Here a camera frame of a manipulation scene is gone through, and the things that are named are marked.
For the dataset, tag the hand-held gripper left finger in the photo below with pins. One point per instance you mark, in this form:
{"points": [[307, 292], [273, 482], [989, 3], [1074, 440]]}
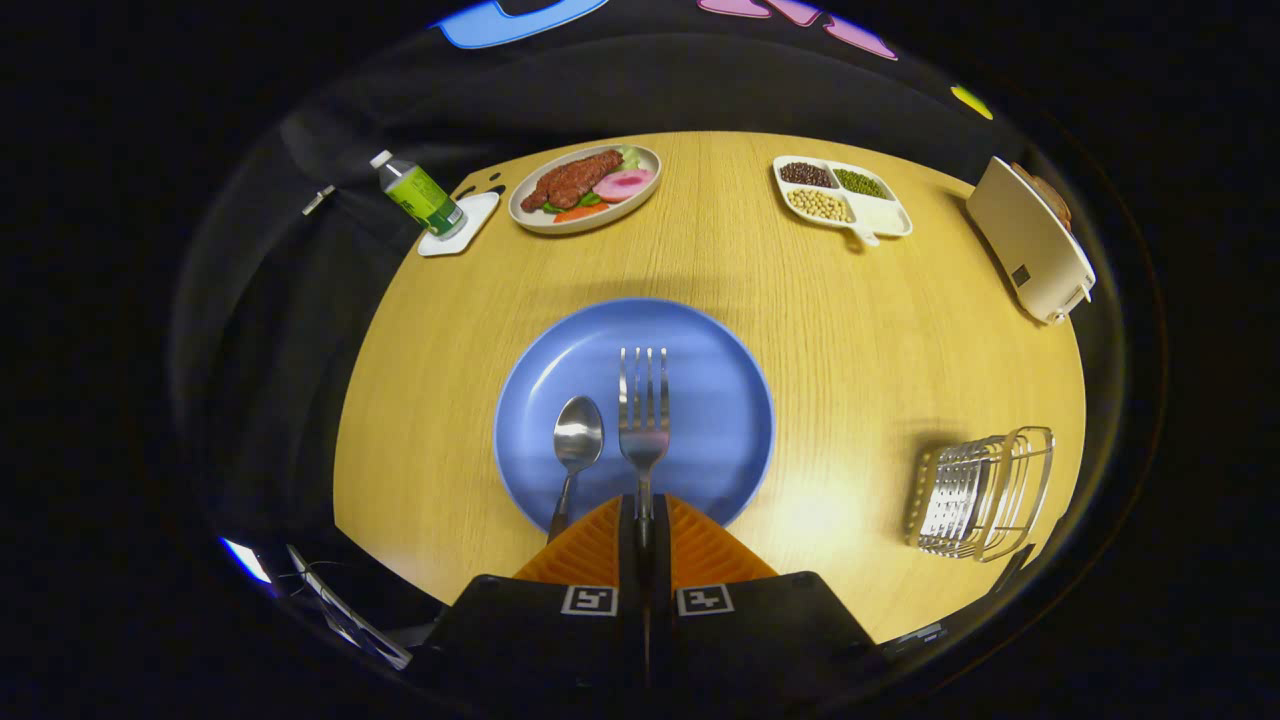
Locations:
{"points": [[560, 640]]}

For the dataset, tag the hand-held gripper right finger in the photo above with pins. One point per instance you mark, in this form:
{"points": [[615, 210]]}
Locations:
{"points": [[760, 640]]}

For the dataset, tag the silver spoon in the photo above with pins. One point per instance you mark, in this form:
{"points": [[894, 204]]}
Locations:
{"points": [[578, 435]]}

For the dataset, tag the silver fork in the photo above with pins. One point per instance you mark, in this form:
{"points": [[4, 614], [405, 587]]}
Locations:
{"points": [[643, 435]]}

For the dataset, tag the laptop computer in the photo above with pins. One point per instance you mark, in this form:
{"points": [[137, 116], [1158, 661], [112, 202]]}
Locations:
{"points": [[345, 610]]}

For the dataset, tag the blue plate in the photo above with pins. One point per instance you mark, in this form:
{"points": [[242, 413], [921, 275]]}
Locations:
{"points": [[720, 420]]}

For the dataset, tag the beige plate of food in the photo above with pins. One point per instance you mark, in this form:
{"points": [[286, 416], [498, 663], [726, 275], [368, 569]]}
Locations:
{"points": [[560, 218]]}

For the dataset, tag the white square coaster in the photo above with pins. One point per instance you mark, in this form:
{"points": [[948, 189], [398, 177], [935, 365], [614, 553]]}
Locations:
{"points": [[478, 215]]}

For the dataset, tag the white divided bean tray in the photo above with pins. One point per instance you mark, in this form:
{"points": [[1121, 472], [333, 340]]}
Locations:
{"points": [[880, 215]]}

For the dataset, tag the pink ham slice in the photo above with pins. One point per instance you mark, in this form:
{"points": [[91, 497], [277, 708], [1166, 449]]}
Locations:
{"points": [[625, 185]]}

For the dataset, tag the brown steak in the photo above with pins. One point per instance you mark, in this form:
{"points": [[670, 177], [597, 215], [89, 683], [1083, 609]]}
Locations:
{"points": [[570, 180]]}

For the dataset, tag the green drink bottle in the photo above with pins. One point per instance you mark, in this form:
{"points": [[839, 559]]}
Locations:
{"points": [[420, 197]]}

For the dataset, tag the white toaster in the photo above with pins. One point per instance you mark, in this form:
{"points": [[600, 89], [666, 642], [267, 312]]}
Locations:
{"points": [[1025, 250]]}

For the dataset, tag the white cloth clip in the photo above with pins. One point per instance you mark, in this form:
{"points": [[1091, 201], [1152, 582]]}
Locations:
{"points": [[318, 200]]}

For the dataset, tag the toasted bread slice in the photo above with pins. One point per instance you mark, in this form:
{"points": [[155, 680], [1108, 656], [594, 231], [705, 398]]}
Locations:
{"points": [[1050, 195]]}

